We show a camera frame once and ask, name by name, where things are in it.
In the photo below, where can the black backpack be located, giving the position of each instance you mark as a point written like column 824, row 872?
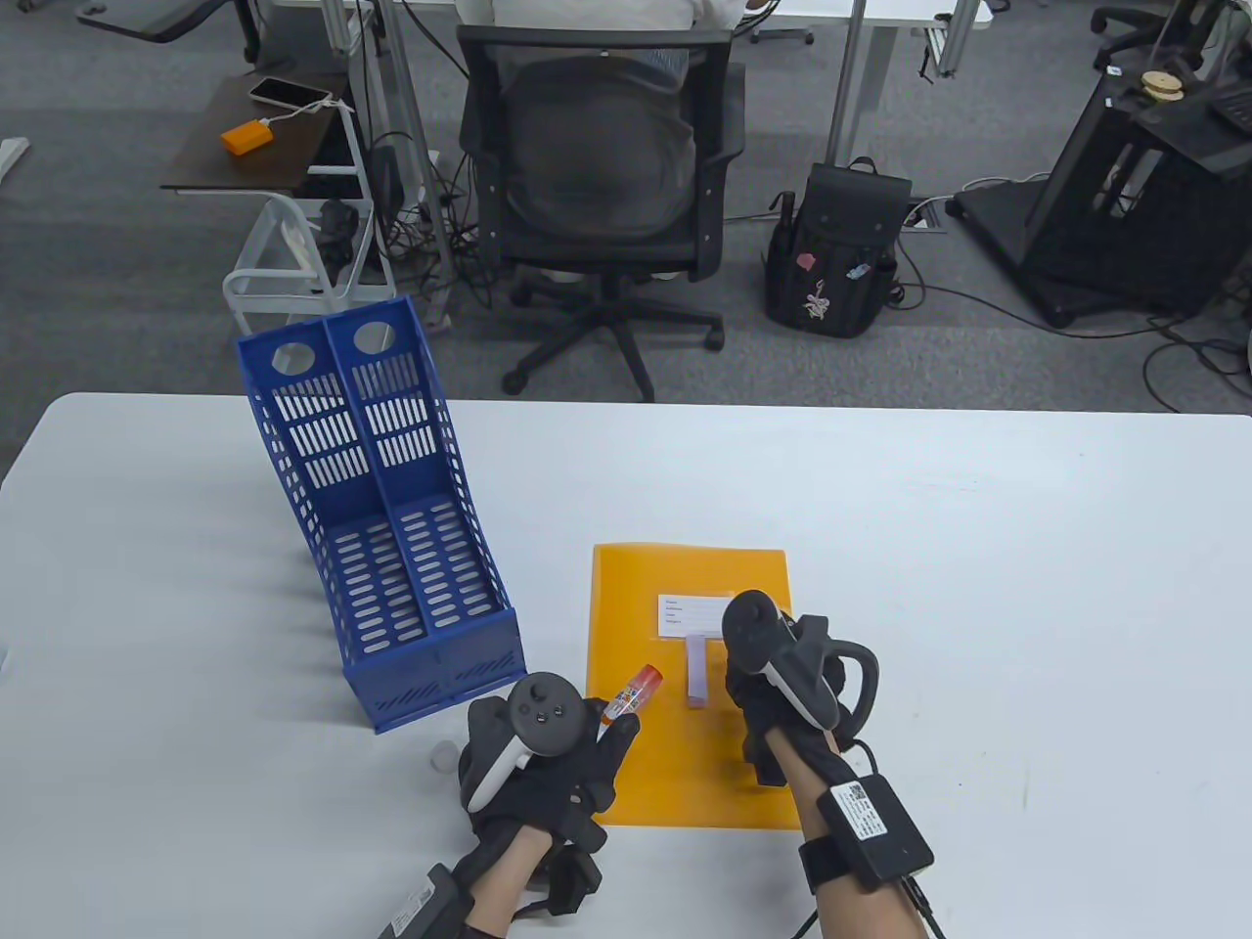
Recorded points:
column 841, row 245

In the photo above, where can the brown side table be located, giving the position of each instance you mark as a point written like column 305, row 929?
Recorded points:
column 210, row 156

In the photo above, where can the person's left forearm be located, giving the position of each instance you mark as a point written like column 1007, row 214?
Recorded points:
column 504, row 885

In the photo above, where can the white rolling cart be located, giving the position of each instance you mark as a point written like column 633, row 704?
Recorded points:
column 274, row 298

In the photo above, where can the black handheld device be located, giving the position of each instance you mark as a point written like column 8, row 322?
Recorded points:
column 337, row 230

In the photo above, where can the black wrist camera unit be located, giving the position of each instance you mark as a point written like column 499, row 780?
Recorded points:
column 421, row 905
column 875, row 827

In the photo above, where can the person's right hand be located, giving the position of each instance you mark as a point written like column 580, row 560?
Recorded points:
column 748, row 714

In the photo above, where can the orange L-shaped folder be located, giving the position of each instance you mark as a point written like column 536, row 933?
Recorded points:
column 685, row 773

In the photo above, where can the floor power outlet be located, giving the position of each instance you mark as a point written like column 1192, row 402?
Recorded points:
column 926, row 215

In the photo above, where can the black equipment stand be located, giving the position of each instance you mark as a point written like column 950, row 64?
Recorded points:
column 1105, row 225

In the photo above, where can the black and white hand controller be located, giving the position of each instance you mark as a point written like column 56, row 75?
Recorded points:
column 543, row 714
column 753, row 626

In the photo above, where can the black swivel chair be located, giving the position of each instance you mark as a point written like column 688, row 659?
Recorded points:
column 1135, row 24

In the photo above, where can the dark grey chair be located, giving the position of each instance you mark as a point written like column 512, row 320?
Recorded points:
column 166, row 20

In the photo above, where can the black mesh office chair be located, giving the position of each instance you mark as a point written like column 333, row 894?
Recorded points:
column 606, row 249

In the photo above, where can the person's right forearm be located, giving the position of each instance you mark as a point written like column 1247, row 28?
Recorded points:
column 861, row 915

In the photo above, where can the orange power bank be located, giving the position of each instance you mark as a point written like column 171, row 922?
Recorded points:
column 245, row 137

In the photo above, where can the clear glue stick cap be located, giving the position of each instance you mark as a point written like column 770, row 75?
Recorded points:
column 440, row 755

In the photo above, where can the white paper label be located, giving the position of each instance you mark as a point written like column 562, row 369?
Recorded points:
column 690, row 616

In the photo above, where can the pink glue stick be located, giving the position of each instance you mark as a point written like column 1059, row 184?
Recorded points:
column 631, row 696

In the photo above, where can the blue plastic file rack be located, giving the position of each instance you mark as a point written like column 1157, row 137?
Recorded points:
column 430, row 670

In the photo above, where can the person's left hand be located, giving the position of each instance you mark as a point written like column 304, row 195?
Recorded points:
column 587, row 773

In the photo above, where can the white smartphone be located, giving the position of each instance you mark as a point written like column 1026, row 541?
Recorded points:
column 289, row 92

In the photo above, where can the round wooden spool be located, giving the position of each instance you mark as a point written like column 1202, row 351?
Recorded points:
column 1164, row 85

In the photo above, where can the white desk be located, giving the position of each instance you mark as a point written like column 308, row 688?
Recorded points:
column 849, row 78

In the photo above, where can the white desk foot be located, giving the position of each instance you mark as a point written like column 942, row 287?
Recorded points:
column 10, row 156

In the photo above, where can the grey metal desk frame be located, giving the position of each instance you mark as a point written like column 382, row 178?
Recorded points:
column 416, row 147

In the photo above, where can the lavender sticky note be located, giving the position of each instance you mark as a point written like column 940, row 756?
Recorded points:
column 696, row 675

